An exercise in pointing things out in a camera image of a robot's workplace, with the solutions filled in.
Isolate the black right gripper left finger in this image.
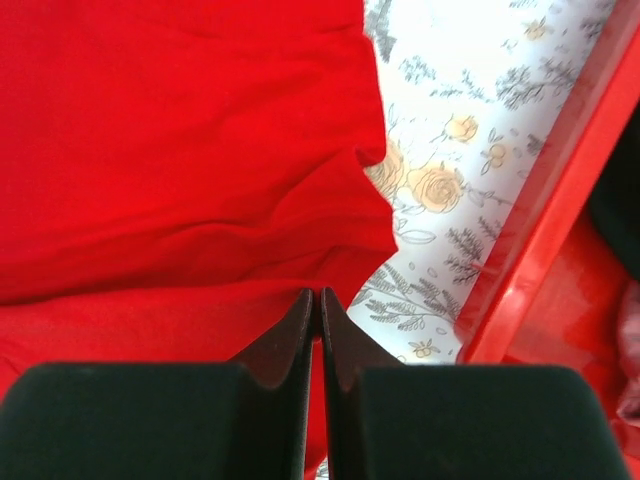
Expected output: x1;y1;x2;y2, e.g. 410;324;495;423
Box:
1;290;313;479

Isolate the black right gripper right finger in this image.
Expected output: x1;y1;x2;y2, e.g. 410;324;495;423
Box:
320;289;631;479

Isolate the red t shirt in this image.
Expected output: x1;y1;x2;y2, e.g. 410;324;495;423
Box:
1;1;396;479

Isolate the red plastic bin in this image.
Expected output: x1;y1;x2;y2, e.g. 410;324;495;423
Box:
455;0;640;451

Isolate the black t shirt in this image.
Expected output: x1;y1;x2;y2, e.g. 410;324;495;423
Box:
588;106;639;281

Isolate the floral patterned table mat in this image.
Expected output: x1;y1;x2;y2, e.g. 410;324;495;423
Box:
349;1;638;364

